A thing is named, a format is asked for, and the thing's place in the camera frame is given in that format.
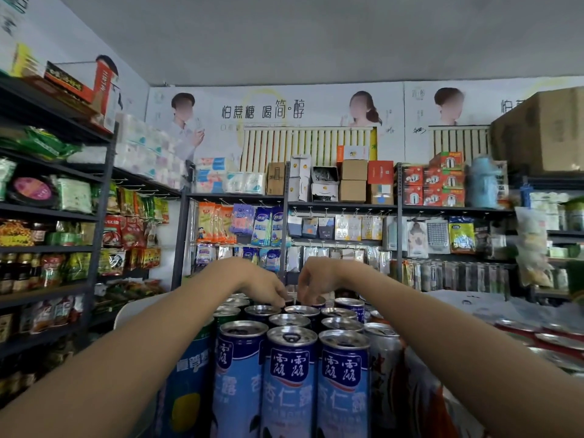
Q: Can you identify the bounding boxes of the person's left hand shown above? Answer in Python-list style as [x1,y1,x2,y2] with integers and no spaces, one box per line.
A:
[239,260,290,309]

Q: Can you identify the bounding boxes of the person's right hand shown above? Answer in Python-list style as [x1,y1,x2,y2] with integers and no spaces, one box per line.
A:
[297,257,355,307]

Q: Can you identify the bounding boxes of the person's right forearm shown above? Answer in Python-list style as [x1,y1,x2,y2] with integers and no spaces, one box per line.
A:
[340,262,584,438]

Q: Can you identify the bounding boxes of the person's left forearm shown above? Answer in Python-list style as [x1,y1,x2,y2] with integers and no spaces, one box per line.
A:
[0,257,249,438]

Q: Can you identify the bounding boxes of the hanging dark blue card packs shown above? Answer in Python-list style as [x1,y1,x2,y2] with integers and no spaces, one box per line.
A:
[287,214,336,240]

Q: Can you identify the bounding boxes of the hanging blue white packs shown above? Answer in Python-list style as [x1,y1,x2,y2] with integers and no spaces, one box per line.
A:
[251,205,284,248]

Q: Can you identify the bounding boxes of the hanging white card packs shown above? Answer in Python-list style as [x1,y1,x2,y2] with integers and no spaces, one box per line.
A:
[334,214,384,242]

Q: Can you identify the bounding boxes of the hanging purple packs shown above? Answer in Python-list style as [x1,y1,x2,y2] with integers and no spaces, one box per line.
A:
[231,203,256,236]

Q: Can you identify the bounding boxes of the cluster of blue drink cans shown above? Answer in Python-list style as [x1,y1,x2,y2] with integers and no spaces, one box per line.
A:
[211,292,371,438]

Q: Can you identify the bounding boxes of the black metal shelf unit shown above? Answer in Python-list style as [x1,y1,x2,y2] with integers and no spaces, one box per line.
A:
[396,163,517,299]
[282,162,402,285]
[171,187,288,290]
[0,76,120,408]

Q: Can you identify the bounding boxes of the hanging orange packets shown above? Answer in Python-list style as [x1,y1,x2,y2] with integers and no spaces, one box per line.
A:
[196,201,236,245]

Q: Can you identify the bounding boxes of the white box with small print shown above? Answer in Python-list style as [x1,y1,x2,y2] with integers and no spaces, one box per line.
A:
[311,182,339,202]

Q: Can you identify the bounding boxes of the white carton box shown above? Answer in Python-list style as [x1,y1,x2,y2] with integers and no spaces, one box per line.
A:
[290,154,312,179]
[288,177,311,202]

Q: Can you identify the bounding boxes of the white red drink can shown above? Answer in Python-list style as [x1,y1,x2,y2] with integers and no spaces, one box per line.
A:
[364,322,408,438]

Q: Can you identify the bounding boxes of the clear wrapped white packs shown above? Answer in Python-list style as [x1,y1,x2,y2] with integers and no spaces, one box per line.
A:
[225,172,266,196]

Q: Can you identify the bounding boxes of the narrow brown cardboard box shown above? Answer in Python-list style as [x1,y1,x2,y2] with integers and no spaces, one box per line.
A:
[266,162,286,196]

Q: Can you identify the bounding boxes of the open black white box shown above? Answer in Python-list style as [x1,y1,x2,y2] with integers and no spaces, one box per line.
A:
[311,166,341,184]

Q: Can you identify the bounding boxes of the hanging white kitchenware packs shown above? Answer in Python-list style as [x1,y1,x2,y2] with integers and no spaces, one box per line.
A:
[382,216,451,257]

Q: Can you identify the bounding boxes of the blue can with yellow lemon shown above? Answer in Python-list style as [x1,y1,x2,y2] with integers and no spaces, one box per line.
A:
[155,310,216,438]

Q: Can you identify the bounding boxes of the orange blue tissue packs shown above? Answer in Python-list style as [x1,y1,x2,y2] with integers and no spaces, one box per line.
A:
[195,157,238,195]

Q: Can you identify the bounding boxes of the white curved panel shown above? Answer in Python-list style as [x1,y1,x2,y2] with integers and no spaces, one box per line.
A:
[113,293,170,332]

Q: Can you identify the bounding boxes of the orange white box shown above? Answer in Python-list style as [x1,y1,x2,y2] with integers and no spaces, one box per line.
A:
[336,145,370,161]

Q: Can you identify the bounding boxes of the row of silver packaged utensils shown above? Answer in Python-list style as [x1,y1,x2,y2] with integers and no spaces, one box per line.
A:
[401,259,512,298]

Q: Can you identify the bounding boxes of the yellow blue bag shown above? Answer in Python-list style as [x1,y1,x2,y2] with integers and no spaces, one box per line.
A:
[448,217,476,255]

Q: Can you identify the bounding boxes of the row of red seasoning packets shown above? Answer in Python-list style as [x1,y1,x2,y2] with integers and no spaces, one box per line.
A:
[101,214,148,250]

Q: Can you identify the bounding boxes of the row of hanging green packets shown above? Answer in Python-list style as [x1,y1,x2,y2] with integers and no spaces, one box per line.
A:
[104,183,170,225]

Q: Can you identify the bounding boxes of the white plastic sheet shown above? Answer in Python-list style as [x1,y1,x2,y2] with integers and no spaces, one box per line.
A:
[426,289,584,326]

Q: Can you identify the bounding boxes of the stack of toilet paper packs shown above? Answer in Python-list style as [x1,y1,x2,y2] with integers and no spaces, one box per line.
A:
[68,113,189,191]

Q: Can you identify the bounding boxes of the light blue kettle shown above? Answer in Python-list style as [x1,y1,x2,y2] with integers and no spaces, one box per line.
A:
[464,155,502,210]

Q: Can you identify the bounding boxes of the green white packet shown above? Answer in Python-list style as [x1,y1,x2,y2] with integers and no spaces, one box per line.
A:
[56,177,95,215]

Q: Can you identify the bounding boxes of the hanging clear bag of snacks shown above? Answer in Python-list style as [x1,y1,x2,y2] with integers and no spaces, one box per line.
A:
[515,206,555,289]

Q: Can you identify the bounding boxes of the row of red drink cans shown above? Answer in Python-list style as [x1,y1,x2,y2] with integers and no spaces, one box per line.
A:
[474,315,584,377]

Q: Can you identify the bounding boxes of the row of dark sauce bottles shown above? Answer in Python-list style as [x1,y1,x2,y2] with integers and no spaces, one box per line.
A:
[0,252,44,295]

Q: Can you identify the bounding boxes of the black shelf with white rolls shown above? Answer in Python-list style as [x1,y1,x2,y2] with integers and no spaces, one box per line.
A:
[516,177,584,302]

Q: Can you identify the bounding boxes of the round black pink pack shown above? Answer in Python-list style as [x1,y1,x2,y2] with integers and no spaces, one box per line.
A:
[8,175,58,209]

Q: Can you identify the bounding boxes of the green snack bags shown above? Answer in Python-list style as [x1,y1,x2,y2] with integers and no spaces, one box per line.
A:
[0,127,84,162]

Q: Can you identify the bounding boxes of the red white carton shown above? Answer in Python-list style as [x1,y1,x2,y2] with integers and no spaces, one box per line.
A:
[45,59,120,134]

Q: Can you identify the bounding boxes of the large brown cardboard box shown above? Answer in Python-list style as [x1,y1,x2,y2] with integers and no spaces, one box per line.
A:
[490,86,584,176]

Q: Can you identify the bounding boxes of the wide wall poster with people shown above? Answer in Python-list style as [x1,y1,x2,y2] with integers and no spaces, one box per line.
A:
[145,83,406,165]

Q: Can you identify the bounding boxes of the wall poster with one person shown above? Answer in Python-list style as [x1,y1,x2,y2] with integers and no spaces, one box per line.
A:
[404,76,584,165]

